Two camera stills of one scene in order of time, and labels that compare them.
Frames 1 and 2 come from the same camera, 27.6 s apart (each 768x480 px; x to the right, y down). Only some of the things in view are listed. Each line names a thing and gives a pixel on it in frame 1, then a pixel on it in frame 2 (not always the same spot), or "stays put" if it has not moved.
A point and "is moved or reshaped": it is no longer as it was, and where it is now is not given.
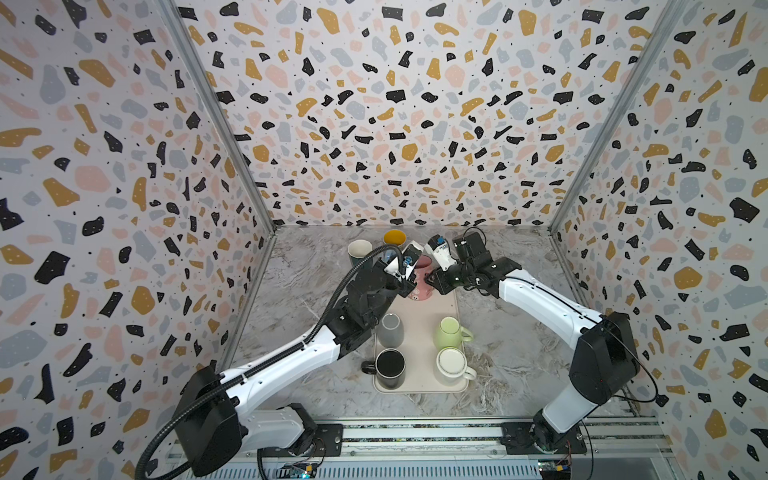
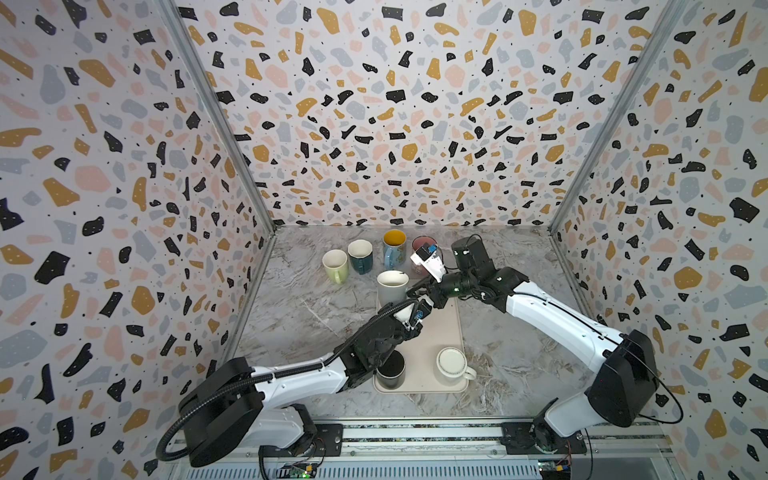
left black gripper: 405,288 to 411,334
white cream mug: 451,366 stays put
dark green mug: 358,249 stays put
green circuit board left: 296,471 stays put
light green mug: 450,333 to 335,263
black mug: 389,368 stays put
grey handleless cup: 390,330 is moved or reshaped
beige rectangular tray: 420,319 stays put
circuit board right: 554,469 stays put
